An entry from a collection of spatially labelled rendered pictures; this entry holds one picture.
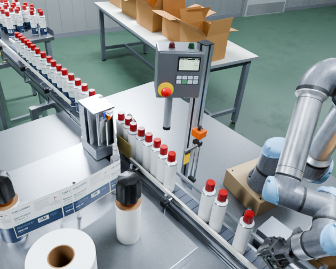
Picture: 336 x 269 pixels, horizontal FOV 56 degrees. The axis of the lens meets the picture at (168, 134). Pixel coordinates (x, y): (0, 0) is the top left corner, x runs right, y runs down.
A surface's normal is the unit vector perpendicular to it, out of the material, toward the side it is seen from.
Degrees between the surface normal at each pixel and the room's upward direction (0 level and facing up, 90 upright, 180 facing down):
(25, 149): 0
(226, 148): 0
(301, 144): 43
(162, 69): 90
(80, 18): 90
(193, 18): 68
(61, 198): 90
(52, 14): 90
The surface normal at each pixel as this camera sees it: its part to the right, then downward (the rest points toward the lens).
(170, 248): 0.07, -0.80
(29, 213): 0.58, 0.51
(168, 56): 0.11, 0.59
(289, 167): -0.37, -0.29
